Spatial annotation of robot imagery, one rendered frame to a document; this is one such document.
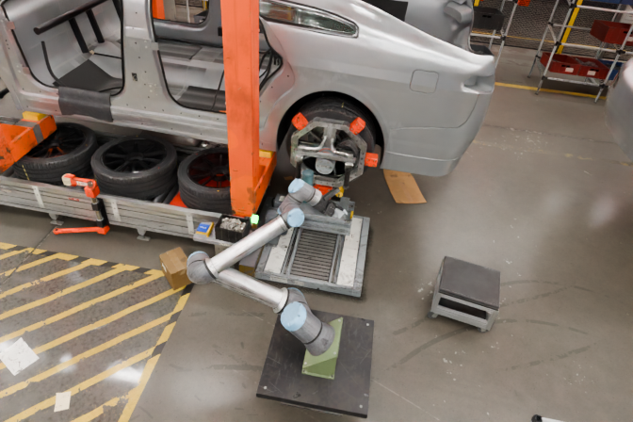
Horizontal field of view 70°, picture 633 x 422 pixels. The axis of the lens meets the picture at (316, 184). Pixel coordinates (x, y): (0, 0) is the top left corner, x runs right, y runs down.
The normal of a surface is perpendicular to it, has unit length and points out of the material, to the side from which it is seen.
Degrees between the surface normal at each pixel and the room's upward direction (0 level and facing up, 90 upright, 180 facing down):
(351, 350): 0
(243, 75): 90
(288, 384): 0
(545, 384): 0
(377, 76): 90
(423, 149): 90
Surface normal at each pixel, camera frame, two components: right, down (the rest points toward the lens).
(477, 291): 0.07, -0.79
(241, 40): -0.17, 0.59
